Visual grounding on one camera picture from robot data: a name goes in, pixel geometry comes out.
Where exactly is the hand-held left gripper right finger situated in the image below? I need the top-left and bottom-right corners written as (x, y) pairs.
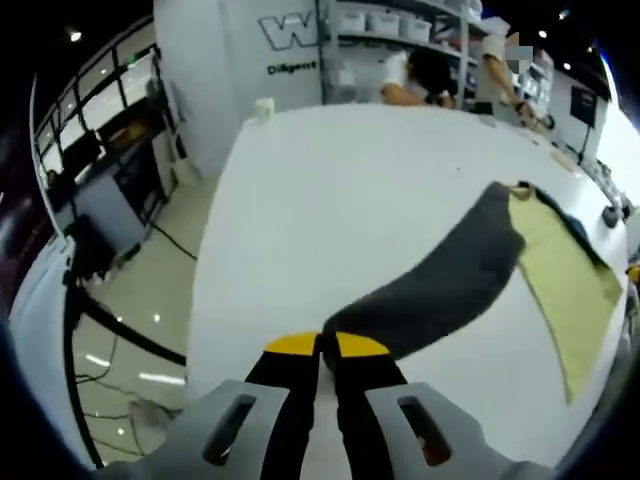
top-left (333, 331), bottom-right (556, 480)

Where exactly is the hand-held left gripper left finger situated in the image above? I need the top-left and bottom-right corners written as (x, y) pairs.
top-left (99, 331), bottom-right (321, 480)

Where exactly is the yellow garment with grey sleeves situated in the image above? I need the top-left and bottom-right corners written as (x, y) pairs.
top-left (322, 180), bottom-right (625, 407)

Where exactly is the blue cloth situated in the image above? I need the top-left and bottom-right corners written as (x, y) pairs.
top-left (535, 188), bottom-right (610, 267)

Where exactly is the beige garment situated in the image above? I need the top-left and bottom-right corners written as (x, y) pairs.
top-left (549, 149), bottom-right (581, 171)

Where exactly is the computer monitor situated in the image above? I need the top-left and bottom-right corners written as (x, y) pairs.
top-left (62, 130), bottom-right (101, 171)

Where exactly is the metal storage shelf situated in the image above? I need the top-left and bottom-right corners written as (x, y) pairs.
top-left (322, 0), bottom-right (481, 106)

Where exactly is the black sign on stand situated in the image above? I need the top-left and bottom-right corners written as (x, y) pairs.
top-left (569, 84), bottom-right (600, 162)

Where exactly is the black floor cable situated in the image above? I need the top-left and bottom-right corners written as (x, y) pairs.
top-left (74, 294), bottom-right (187, 365)

